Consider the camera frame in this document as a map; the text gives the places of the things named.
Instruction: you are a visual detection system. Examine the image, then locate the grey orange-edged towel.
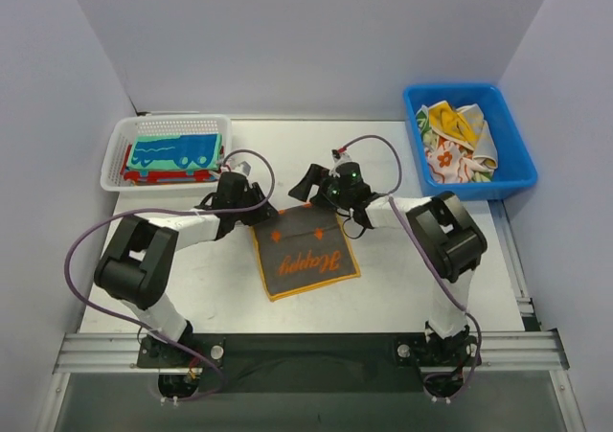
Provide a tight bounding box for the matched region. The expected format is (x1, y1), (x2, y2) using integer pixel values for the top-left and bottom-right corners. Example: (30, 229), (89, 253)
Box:
(251, 204), (361, 302)

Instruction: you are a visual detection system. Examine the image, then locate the green teal towel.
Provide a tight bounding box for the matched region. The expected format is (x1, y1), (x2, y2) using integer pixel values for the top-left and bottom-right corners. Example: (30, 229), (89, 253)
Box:
(126, 133), (222, 171)

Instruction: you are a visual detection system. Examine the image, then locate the red blue tiger towel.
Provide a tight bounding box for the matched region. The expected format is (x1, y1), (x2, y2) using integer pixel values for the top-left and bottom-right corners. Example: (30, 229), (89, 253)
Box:
(120, 145), (220, 186)

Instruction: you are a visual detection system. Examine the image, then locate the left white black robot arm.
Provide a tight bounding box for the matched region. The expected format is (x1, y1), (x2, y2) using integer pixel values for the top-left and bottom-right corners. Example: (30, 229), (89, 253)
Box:
(94, 171), (279, 346)

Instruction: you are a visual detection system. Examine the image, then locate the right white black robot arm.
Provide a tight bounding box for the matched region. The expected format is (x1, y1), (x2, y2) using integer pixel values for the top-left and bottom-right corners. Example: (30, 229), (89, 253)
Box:
(288, 162), (488, 343)

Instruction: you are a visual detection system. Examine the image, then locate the white patterned towel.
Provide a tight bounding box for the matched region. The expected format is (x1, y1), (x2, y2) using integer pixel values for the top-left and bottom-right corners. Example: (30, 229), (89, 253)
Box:
(415, 103), (498, 184)

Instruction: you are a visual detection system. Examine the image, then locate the white perforated plastic basket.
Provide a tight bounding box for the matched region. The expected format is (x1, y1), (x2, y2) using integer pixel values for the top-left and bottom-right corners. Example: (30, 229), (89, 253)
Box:
(100, 113), (233, 193)

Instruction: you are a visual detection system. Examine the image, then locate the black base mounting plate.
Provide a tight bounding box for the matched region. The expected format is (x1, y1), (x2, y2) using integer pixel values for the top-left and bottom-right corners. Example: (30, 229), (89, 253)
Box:
(136, 332), (481, 396)

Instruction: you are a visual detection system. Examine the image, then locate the blue plastic bin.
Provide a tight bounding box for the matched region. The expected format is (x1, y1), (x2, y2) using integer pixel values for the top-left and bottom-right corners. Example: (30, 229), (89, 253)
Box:
(402, 82), (537, 201)

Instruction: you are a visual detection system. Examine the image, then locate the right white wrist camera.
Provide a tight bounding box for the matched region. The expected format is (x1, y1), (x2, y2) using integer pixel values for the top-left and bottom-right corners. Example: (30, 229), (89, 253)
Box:
(329, 149), (352, 174)

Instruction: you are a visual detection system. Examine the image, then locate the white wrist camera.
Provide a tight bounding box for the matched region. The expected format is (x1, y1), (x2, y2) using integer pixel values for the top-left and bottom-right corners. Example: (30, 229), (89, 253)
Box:
(220, 160), (251, 177)
(329, 149), (352, 174)

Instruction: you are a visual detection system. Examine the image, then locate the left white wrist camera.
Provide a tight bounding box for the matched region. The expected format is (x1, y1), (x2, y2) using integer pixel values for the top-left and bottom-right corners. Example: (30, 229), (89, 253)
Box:
(220, 160), (251, 177)

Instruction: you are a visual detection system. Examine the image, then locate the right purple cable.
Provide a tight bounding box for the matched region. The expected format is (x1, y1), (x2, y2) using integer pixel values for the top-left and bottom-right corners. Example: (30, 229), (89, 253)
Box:
(330, 134), (483, 399)

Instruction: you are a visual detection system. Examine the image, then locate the purple cable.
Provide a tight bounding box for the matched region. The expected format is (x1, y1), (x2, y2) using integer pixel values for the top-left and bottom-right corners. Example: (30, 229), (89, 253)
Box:
(64, 148), (277, 399)
(330, 134), (483, 399)

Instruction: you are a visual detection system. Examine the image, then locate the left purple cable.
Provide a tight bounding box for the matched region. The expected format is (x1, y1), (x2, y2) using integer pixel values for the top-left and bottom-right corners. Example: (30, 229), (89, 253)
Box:
(64, 148), (277, 399)

